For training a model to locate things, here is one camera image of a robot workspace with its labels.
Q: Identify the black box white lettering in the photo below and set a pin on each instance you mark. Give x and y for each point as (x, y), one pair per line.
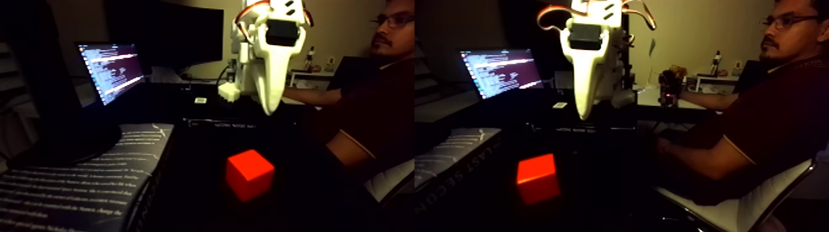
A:
(220, 123)

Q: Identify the grey book white text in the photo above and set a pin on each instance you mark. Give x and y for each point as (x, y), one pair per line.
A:
(78, 188)

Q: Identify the white office chair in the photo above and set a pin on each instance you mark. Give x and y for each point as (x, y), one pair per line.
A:
(732, 217)

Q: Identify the white shelf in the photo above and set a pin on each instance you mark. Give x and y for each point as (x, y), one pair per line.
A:
(712, 84)

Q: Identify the open laptop lit screen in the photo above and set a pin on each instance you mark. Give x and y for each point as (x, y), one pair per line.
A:
(110, 68)

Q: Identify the person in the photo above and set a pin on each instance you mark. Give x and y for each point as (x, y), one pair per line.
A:
(777, 116)

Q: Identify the small white label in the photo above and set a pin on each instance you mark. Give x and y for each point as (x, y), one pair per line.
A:
(201, 100)

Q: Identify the small figurine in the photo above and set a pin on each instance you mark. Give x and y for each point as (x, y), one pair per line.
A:
(716, 65)

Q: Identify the black flat monitor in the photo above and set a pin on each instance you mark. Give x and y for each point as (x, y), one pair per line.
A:
(168, 32)

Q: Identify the red cube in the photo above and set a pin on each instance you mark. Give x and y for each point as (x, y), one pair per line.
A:
(249, 176)

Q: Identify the dark leader arm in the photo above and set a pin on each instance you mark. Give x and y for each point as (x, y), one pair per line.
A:
(667, 87)

